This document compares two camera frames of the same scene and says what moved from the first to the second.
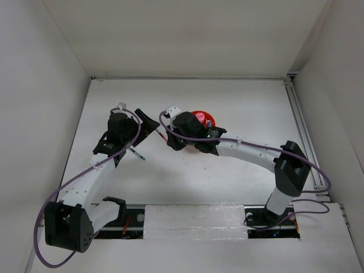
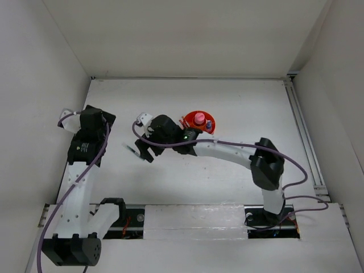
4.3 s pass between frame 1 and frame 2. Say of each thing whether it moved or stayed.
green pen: stayed
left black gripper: moved
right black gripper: moved
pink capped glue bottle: stayed
